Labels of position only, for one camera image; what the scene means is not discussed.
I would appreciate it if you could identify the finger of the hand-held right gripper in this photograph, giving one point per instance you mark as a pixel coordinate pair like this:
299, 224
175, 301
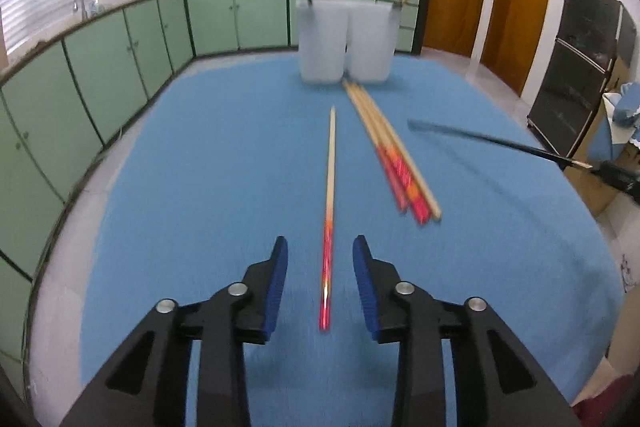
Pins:
622, 179

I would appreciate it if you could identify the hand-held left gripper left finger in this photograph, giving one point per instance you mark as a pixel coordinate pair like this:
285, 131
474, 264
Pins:
277, 287

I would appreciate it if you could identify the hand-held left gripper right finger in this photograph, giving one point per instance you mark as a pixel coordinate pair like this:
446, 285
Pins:
365, 287

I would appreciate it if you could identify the dark chopstick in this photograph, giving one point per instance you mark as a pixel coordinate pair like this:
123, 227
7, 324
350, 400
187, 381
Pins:
500, 141

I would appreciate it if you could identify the bundle of chopsticks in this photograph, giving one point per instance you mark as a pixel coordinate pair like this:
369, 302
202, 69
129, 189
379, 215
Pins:
395, 157

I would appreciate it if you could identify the white double utensil holder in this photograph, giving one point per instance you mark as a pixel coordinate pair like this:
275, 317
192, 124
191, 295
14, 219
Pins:
325, 42

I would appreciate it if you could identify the blue and white cloth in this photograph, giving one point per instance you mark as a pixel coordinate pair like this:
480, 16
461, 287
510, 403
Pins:
625, 107

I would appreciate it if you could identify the black glass cabinet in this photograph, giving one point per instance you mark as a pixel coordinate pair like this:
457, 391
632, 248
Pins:
570, 82

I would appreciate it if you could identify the blue mat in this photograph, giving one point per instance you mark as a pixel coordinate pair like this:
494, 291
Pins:
225, 182

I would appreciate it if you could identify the dark brown stool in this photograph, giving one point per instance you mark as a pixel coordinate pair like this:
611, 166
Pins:
610, 399

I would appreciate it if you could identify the green lower kitchen cabinets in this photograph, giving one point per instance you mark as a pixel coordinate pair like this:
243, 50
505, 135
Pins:
65, 82

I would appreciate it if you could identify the wooden door with frame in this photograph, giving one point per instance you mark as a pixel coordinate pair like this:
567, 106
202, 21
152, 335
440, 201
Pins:
520, 7

